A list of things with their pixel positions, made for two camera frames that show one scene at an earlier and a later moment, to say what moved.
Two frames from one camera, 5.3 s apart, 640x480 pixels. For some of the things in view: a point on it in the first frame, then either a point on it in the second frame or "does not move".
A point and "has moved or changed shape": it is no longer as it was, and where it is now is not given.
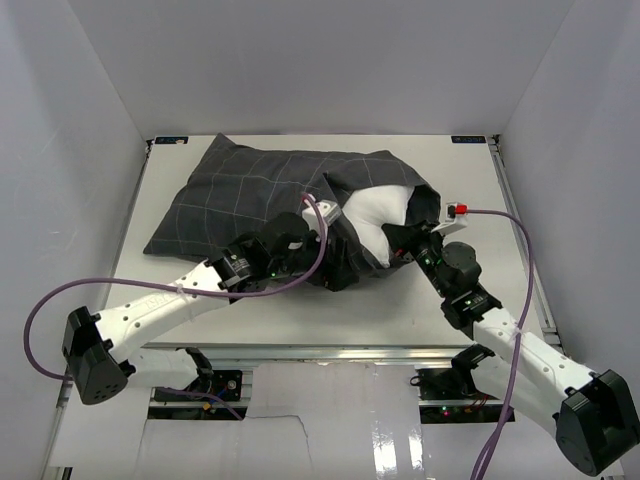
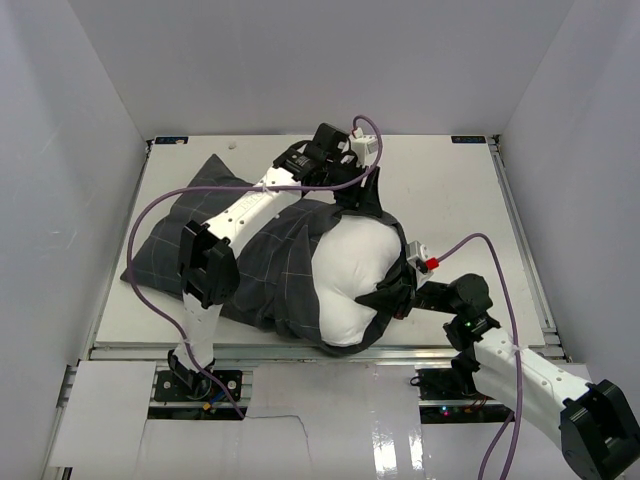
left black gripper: (339, 273) -> (364, 199)
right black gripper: (402, 238) -> (394, 296)
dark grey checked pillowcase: (238, 186) has moved or changed shape
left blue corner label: (171, 139) does not move
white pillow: (370, 209) has moved or changed shape
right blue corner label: (468, 139) does not move
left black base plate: (225, 383) does not move
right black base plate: (450, 395) does not move
